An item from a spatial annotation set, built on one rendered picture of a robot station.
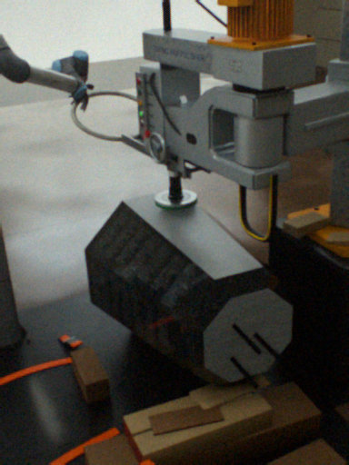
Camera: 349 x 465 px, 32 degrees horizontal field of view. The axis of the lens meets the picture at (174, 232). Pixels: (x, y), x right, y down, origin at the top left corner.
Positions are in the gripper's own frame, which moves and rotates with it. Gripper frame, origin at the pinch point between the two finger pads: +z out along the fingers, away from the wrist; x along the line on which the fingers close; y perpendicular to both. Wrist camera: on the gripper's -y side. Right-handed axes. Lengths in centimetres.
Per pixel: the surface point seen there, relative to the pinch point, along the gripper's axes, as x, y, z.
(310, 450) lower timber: 197, 109, 23
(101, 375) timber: 96, 110, 58
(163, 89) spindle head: 70, 38, -60
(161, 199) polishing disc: 81, 42, -3
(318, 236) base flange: 159, 32, -17
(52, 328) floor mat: 42, 80, 97
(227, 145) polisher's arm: 110, 52, -57
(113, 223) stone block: 61, 54, 17
